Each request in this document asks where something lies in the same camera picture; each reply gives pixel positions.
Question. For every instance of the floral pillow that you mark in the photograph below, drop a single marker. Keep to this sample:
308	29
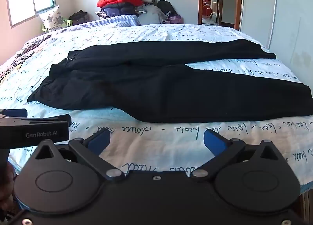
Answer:
51	18

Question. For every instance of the green plastic stool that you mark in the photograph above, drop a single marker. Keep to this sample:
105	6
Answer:
69	22

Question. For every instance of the navy puffer jacket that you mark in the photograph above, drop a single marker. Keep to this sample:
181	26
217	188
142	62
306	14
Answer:
117	9

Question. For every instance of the white script-printed quilt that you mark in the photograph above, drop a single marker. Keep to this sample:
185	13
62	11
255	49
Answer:
156	139

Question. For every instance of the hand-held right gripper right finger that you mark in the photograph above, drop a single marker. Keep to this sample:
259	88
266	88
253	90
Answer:
213	141

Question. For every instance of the blue knitted blanket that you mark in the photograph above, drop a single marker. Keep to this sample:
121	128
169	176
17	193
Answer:
122	20

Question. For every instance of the black backpack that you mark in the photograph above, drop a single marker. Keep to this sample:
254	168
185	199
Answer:
167	7

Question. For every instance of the dark duffel bag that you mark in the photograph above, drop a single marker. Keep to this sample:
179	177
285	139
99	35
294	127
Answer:
78	17

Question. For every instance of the patterned bed sheet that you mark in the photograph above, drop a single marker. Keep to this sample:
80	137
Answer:
27	46

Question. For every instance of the purple bag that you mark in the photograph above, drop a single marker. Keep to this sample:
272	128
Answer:
174	19

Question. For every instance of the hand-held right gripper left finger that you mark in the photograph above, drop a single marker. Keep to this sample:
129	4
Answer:
99	141

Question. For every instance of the black pants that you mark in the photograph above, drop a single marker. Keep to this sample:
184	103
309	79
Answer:
151	85

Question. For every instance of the grey cloth bundle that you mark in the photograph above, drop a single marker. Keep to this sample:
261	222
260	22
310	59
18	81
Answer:
151	14

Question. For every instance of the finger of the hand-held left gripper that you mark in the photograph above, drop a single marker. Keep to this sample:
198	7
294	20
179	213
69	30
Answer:
13	112
52	118

